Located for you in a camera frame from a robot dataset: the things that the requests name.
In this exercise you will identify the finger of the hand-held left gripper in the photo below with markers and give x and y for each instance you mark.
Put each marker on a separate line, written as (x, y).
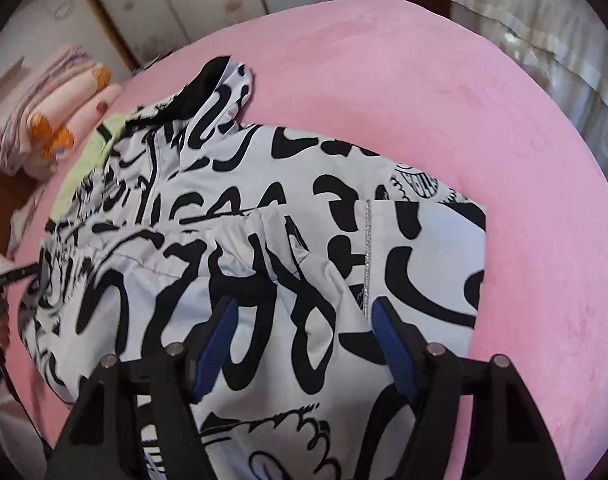
(18, 273)

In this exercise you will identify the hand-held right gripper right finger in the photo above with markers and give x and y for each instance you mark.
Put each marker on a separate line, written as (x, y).
(395, 350)

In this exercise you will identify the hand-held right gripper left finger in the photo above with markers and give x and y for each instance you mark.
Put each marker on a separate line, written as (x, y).
(213, 350)

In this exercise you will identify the black and white printed jacket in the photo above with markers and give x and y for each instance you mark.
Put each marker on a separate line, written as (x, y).
(284, 240)

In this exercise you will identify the light green garment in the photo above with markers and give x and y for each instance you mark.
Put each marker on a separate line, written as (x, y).
(91, 160)

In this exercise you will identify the folded bear print quilt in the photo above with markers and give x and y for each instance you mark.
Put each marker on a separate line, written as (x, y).
(88, 105)

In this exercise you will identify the folded pink striped quilt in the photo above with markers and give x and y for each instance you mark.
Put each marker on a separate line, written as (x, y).
(38, 85)

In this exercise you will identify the pink bed blanket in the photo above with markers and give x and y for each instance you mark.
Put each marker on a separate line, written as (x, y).
(434, 110)

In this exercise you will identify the wooden wall shelf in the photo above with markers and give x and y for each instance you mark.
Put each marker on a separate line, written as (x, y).
(1, 80)

